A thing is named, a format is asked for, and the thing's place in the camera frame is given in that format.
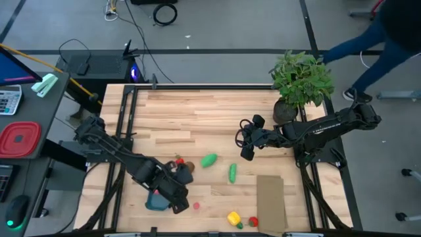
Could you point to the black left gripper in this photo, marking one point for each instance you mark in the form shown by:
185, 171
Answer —
174, 194

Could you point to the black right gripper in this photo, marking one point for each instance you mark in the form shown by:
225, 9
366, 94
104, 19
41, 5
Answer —
260, 136

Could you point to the brown toy kiwi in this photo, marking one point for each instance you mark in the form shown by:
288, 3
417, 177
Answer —
190, 166

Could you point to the red toy strawberry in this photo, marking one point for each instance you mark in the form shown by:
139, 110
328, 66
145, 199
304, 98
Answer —
179, 160
253, 221

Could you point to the green toy cucumber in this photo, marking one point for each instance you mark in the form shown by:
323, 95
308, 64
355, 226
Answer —
232, 172

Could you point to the green toy fruit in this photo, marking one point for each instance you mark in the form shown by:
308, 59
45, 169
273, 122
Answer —
209, 160

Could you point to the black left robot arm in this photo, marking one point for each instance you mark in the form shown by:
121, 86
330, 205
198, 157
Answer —
112, 146

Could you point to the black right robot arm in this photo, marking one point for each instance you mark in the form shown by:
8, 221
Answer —
315, 131

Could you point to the teal tupperware container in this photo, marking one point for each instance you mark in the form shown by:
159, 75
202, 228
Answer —
154, 204

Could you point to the red tupperware lid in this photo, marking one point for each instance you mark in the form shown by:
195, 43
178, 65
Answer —
19, 139

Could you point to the dark round plant pot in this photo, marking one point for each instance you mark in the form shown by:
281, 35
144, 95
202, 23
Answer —
283, 112

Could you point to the yellow toy bell pepper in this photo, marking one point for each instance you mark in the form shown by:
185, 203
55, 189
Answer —
234, 219

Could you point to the brown cardboard sheet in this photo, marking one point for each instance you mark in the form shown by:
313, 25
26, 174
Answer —
270, 204

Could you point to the green leafy plant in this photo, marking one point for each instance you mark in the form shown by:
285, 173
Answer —
301, 77

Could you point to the black computer tower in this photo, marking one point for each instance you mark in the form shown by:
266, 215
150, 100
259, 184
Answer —
105, 70

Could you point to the black computer mouse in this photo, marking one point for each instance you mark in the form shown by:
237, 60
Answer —
17, 210

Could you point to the grey metal floor bar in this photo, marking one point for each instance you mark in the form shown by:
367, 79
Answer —
398, 95

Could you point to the grey side desk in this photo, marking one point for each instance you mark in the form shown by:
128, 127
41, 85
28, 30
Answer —
36, 108

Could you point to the mint green stapler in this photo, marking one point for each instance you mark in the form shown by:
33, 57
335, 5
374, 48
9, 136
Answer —
44, 85

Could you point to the dark keyboard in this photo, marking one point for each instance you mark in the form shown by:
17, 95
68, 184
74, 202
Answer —
4, 182

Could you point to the person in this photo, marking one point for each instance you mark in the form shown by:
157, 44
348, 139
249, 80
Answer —
388, 42

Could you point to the grey leg with black caster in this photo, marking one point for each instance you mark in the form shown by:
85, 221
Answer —
409, 172
406, 217

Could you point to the grey desk calculator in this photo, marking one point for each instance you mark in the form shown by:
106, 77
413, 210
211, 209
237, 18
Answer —
10, 99

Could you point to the blue screen monitor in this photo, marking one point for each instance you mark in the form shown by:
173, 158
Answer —
14, 70

